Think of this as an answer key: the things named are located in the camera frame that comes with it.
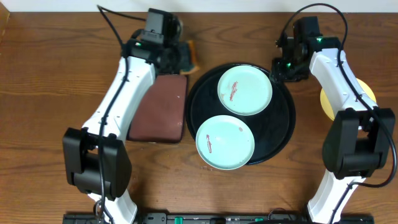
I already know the round black tray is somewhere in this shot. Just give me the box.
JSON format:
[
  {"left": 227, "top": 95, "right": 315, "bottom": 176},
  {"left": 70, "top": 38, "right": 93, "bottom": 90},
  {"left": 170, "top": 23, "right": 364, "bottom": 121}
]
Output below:
[{"left": 186, "top": 63, "right": 295, "bottom": 165}]

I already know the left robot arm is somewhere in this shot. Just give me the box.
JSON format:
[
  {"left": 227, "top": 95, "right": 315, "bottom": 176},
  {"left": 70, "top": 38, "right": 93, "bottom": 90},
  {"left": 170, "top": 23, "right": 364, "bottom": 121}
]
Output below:
[{"left": 62, "top": 8, "right": 194, "bottom": 223}]

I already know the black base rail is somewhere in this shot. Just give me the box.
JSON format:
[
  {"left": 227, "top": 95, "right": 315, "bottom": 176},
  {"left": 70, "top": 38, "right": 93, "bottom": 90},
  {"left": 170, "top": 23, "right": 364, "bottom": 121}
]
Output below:
[{"left": 62, "top": 213, "right": 375, "bottom": 224}]

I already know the yellow plate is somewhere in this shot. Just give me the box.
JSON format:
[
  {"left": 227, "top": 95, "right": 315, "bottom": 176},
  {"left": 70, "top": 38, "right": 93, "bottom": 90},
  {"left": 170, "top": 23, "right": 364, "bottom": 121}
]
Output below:
[{"left": 319, "top": 77, "right": 377, "bottom": 121}]

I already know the light green plate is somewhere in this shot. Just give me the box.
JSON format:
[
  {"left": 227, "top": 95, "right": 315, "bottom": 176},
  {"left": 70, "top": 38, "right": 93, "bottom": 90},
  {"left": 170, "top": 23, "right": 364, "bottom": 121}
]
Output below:
[
  {"left": 195, "top": 115, "right": 255, "bottom": 170},
  {"left": 217, "top": 65, "right": 273, "bottom": 116}
]

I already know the light green plate front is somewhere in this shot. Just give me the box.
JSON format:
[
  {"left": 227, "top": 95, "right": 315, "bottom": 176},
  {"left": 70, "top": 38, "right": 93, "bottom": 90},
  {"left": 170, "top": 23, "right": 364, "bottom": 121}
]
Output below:
[{"left": 195, "top": 115, "right": 255, "bottom": 170}]

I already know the black rectangular tray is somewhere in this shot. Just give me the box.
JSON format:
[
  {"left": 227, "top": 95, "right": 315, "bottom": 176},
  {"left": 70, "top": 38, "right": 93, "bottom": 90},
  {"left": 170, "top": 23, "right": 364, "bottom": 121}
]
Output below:
[{"left": 127, "top": 75, "right": 188, "bottom": 143}]

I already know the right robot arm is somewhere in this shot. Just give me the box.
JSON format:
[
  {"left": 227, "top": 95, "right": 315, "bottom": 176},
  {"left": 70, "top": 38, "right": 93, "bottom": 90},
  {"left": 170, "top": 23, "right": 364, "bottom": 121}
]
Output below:
[{"left": 271, "top": 17, "right": 397, "bottom": 223}]

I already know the orange green sponge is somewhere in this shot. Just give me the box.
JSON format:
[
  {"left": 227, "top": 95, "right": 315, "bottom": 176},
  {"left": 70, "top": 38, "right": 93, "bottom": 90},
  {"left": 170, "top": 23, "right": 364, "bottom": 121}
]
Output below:
[{"left": 180, "top": 40, "right": 200, "bottom": 75}]

